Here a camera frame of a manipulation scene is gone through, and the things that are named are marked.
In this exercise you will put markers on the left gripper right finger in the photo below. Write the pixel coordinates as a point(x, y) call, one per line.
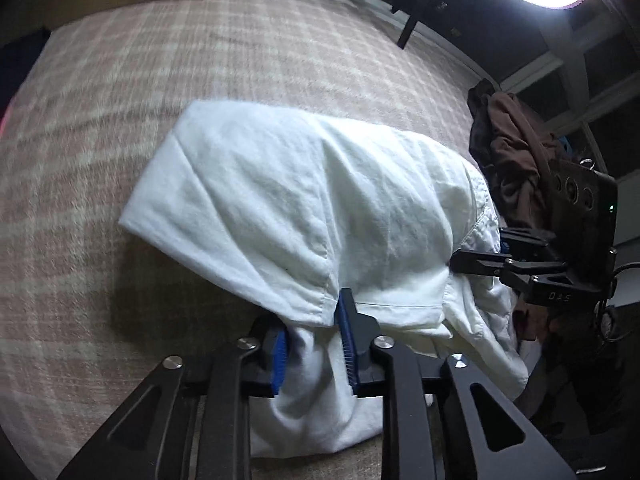
point(442, 418)

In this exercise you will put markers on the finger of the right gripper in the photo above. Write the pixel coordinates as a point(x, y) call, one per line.
point(465, 261)

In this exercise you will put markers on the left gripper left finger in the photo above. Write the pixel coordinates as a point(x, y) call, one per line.
point(190, 417)

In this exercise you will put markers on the white shirt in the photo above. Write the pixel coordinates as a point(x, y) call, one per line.
point(285, 208)

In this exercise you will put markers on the brown fleece garment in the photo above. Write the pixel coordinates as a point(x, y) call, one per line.
point(513, 147)

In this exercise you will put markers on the pink plaid bed sheet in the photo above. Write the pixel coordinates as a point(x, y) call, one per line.
point(89, 309)

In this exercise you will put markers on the black bag with logo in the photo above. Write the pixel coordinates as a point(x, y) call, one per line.
point(16, 61)

